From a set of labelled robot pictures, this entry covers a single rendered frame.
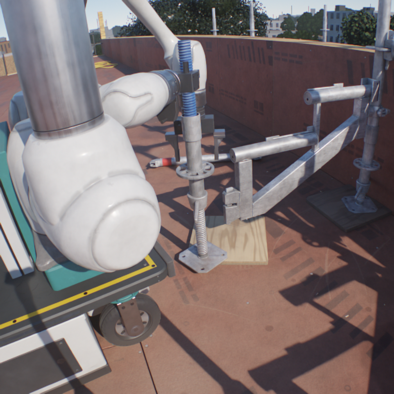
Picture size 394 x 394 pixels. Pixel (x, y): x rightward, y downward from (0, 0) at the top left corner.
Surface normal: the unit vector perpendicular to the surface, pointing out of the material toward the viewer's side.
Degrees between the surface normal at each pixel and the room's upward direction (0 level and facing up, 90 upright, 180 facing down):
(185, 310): 0
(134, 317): 90
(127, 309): 90
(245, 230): 0
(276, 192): 90
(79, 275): 90
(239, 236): 0
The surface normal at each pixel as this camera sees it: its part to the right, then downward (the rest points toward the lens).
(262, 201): 0.37, 0.45
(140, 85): 0.58, -0.46
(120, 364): -0.07, -0.86
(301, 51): -0.93, 0.24
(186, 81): -0.31, 0.51
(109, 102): -0.32, 0.29
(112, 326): 0.58, 0.41
